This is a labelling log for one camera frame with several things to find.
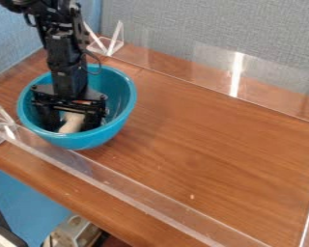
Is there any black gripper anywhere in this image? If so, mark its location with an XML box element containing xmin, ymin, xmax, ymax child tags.
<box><xmin>31</xmin><ymin>84</ymin><xmax>108</xmax><ymax>131</ymax></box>

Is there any white and brown plush mushroom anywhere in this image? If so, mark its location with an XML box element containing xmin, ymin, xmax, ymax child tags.
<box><xmin>59</xmin><ymin>112</ymin><xmax>86</xmax><ymax>133</ymax></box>

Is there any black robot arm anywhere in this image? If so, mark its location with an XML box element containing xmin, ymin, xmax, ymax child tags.
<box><xmin>0</xmin><ymin>0</ymin><xmax>107</xmax><ymax>131</ymax></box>

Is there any blue ceramic bowl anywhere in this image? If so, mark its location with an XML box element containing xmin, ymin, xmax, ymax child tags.
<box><xmin>18</xmin><ymin>65</ymin><xmax>136</xmax><ymax>151</ymax></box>

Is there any grey metal equipment below table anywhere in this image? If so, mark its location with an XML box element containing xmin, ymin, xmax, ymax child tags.
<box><xmin>42</xmin><ymin>214</ymin><xmax>102</xmax><ymax>247</ymax></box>

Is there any clear acrylic front barrier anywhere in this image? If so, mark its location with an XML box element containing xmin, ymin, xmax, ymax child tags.
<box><xmin>0</xmin><ymin>123</ymin><xmax>271</xmax><ymax>247</ymax></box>

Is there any clear acrylic barrier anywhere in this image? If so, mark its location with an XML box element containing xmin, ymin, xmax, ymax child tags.
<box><xmin>114</xmin><ymin>30</ymin><xmax>309</xmax><ymax>122</ymax></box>
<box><xmin>0</xmin><ymin>123</ymin><xmax>271</xmax><ymax>247</ymax></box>

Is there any black and white chair part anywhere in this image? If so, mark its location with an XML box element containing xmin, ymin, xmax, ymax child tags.
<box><xmin>0</xmin><ymin>225</ymin><xmax>28</xmax><ymax>247</ymax></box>

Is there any clear acrylic back barrier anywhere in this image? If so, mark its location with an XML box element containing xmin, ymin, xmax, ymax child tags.
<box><xmin>114</xmin><ymin>30</ymin><xmax>309</xmax><ymax>122</ymax></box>

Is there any clear acrylic corner bracket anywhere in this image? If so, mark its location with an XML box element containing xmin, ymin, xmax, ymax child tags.
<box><xmin>84</xmin><ymin>21</ymin><xmax>126</xmax><ymax>57</ymax></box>

